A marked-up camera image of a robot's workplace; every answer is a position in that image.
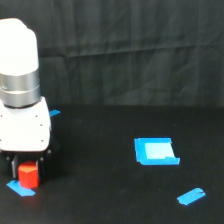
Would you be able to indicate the blue tape strip near right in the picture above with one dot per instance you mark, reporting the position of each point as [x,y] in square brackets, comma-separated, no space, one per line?
[191,196]

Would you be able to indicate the blue tape strip far left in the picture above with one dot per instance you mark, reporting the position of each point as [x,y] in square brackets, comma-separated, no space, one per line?
[54,112]

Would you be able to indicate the blue tape strip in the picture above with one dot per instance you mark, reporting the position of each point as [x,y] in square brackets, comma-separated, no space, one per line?
[54,112]
[16,187]
[191,196]

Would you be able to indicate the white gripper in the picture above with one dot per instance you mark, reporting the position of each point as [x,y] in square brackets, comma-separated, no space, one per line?
[26,133]

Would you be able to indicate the blue tape strip near left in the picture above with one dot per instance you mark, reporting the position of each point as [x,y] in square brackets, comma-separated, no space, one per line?
[16,187]

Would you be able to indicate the red octagonal block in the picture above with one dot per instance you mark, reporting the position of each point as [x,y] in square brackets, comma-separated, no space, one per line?
[28,175]

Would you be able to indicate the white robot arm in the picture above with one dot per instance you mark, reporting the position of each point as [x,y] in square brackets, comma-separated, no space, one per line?
[19,68]

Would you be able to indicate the black backdrop curtain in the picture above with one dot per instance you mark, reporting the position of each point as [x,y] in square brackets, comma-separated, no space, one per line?
[127,52]

